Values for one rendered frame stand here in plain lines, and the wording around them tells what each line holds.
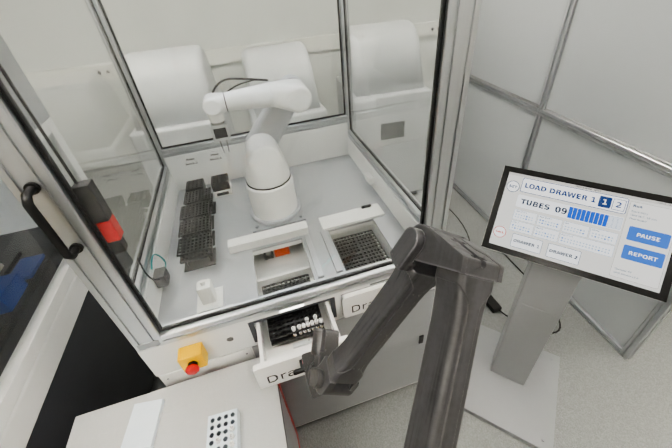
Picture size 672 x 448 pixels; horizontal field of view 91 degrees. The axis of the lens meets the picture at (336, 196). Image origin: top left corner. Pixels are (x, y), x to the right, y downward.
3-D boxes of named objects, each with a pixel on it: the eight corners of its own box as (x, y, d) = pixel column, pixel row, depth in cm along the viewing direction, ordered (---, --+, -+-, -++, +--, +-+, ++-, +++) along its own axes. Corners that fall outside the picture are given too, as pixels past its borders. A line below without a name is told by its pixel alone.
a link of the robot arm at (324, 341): (316, 389, 65) (355, 391, 68) (323, 326, 70) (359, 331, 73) (295, 380, 75) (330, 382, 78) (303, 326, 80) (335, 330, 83)
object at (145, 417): (153, 448, 94) (150, 446, 93) (121, 454, 93) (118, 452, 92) (165, 400, 104) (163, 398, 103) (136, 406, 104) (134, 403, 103)
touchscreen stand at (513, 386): (550, 457, 145) (668, 320, 86) (448, 402, 166) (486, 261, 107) (558, 359, 179) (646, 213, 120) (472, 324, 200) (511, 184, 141)
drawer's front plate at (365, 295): (418, 295, 123) (420, 275, 116) (344, 318, 117) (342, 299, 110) (416, 291, 124) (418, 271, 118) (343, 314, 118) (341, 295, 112)
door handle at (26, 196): (79, 264, 72) (25, 193, 61) (66, 268, 71) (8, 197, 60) (86, 249, 76) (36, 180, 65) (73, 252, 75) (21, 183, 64)
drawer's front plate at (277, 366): (351, 358, 105) (349, 339, 99) (260, 389, 99) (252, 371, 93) (349, 353, 106) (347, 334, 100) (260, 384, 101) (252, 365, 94)
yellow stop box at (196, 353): (208, 367, 104) (201, 355, 100) (184, 375, 102) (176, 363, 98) (208, 352, 108) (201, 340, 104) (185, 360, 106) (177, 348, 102)
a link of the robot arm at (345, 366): (422, 242, 47) (478, 257, 51) (408, 217, 52) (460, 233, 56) (307, 400, 66) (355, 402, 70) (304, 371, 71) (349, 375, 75)
